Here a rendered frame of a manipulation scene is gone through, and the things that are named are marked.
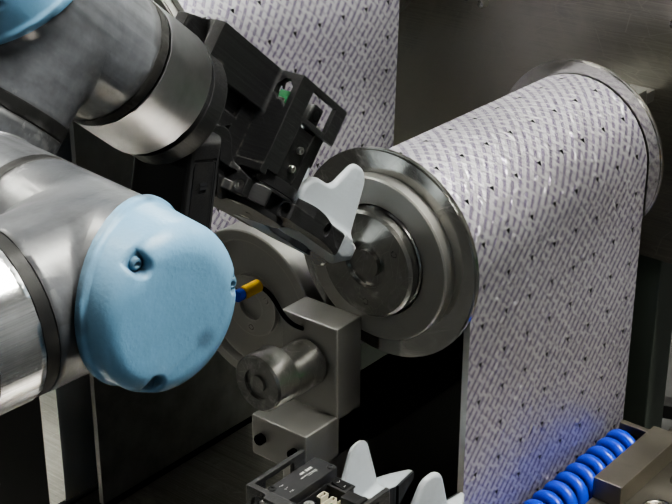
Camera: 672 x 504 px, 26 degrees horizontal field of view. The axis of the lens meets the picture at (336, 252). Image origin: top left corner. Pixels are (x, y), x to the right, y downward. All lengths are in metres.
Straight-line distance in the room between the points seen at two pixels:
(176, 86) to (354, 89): 0.46
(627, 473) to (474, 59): 0.39
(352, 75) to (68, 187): 0.60
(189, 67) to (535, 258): 0.35
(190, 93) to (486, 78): 0.56
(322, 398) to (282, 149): 0.23
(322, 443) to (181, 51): 0.35
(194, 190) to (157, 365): 0.23
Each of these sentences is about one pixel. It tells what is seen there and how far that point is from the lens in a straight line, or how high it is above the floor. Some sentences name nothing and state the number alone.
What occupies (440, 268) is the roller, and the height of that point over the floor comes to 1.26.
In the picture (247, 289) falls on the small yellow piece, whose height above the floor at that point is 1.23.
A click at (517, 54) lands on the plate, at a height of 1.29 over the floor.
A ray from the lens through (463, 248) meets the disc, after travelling 0.93.
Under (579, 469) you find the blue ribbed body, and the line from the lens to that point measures 1.14.
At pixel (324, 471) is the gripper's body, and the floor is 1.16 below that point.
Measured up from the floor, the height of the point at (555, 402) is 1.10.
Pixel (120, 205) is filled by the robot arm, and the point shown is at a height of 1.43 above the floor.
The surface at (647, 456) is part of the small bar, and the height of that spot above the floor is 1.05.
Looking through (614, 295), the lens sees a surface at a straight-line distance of 1.14.
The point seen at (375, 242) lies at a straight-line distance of 0.94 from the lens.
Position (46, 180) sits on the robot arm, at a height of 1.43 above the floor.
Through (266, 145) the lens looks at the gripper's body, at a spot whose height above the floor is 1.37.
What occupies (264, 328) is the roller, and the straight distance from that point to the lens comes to 1.07.
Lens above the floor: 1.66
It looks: 25 degrees down
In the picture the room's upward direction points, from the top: straight up
